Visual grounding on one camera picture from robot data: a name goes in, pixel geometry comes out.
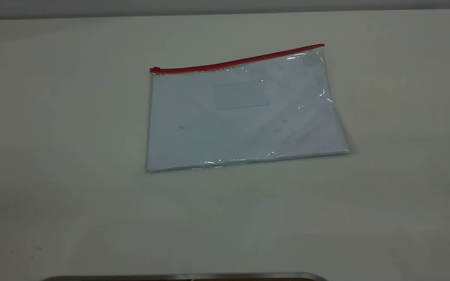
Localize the white paper sheets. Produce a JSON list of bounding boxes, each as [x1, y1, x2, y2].
[[148, 55, 350, 171]]

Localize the clear zip bag red zipper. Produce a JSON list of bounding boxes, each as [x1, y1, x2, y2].
[[146, 44, 356, 173]]

